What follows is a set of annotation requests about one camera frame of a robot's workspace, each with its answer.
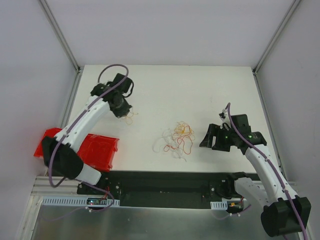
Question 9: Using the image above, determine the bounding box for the right aluminium frame post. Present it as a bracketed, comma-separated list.
[252, 0, 303, 76]

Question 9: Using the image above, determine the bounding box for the aluminium frame post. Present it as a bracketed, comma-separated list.
[252, 0, 303, 76]
[37, 0, 84, 73]

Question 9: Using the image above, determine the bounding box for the left aluminium frame post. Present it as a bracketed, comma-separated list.
[37, 0, 84, 73]

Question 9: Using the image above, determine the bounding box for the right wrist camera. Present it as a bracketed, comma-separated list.
[218, 108, 231, 128]

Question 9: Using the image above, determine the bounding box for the red plastic bin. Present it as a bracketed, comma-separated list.
[33, 127, 119, 175]

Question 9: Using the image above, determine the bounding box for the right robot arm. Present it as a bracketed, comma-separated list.
[199, 112, 311, 239]

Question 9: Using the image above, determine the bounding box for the wire bundle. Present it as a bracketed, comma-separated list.
[152, 120, 195, 162]

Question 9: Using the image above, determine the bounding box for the white cable duct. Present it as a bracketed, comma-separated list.
[210, 201, 228, 211]
[42, 196, 120, 208]

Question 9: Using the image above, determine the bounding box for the yellow wire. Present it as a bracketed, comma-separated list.
[121, 109, 139, 126]

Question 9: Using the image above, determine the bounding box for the right white cable duct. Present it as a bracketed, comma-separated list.
[210, 201, 228, 211]

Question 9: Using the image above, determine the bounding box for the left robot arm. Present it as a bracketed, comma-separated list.
[41, 73, 134, 195]

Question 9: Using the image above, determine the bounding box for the left white cable duct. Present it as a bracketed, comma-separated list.
[42, 196, 120, 208]

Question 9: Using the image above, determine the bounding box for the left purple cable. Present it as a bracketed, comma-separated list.
[48, 63, 130, 213]

